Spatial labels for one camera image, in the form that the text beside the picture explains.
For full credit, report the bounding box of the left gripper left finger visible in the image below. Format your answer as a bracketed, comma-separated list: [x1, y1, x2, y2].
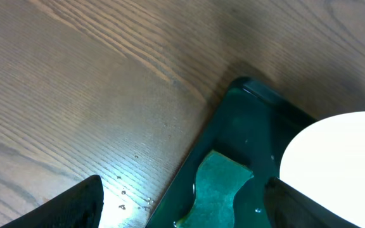
[1, 175, 104, 228]

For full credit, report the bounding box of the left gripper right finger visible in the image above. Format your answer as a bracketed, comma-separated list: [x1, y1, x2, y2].
[263, 177, 357, 228]

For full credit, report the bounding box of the white pink plate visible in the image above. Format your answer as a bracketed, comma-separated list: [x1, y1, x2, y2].
[279, 111, 365, 227]

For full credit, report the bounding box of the green sponge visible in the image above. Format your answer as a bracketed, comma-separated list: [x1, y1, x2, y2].
[175, 150, 253, 228]

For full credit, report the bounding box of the black rectangular tray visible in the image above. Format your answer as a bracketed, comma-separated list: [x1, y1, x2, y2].
[147, 77, 314, 228]

